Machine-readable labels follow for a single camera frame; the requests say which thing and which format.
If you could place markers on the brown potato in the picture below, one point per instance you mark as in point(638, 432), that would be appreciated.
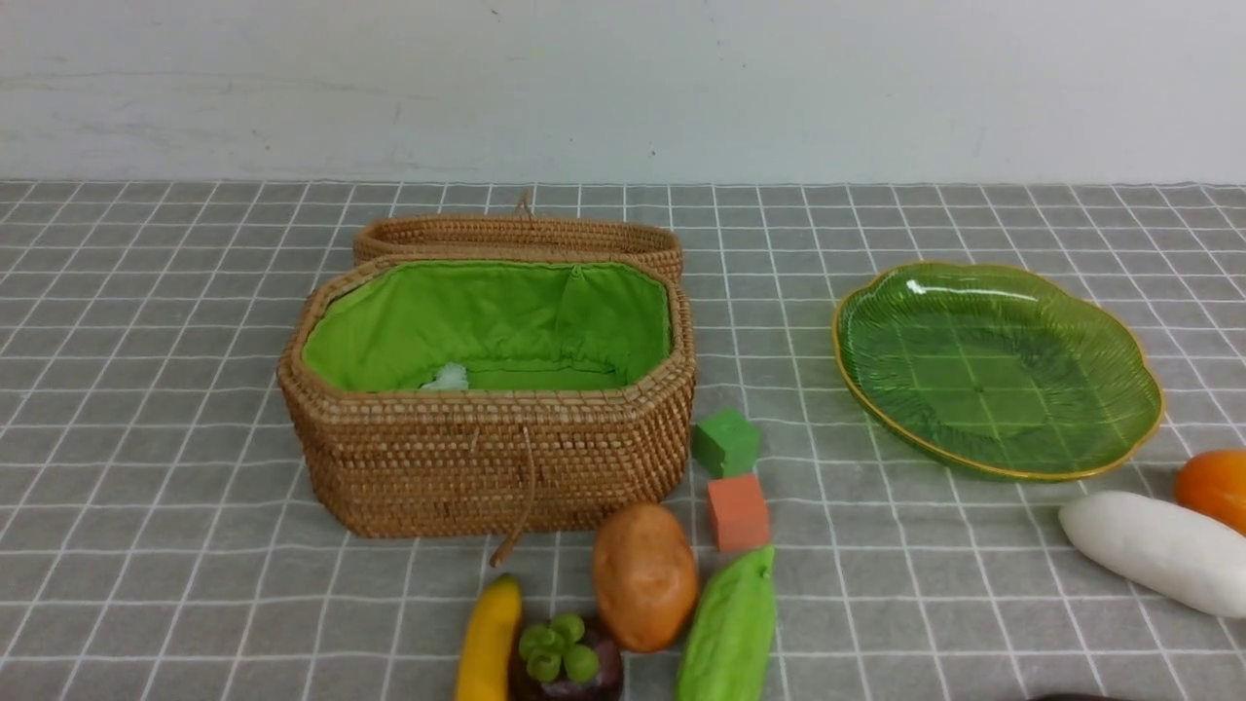
point(645, 576)

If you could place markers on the purple mangosteen green top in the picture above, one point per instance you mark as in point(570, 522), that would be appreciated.
point(567, 657)

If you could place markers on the green bitter gourd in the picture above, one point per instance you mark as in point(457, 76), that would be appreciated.
point(727, 651)

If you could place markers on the yellow banana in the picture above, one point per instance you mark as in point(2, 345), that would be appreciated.
point(489, 640)

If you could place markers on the white radish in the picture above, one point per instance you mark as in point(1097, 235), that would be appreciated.
point(1176, 552)

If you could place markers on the orange yellow mango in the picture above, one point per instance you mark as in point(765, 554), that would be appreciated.
point(1213, 484)

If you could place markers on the green foam cube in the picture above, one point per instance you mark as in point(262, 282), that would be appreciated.
point(726, 444)

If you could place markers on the woven wicker basket lid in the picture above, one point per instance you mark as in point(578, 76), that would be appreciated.
point(656, 248)

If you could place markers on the woven wicker basket green lining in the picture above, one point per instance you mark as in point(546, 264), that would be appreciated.
point(442, 397)

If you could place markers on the orange foam cube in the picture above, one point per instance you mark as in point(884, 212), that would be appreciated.
point(738, 512)

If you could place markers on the green glass leaf plate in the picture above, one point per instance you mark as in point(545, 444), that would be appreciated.
point(996, 372)

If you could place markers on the grey checkered tablecloth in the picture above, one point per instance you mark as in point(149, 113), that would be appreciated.
point(161, 541)

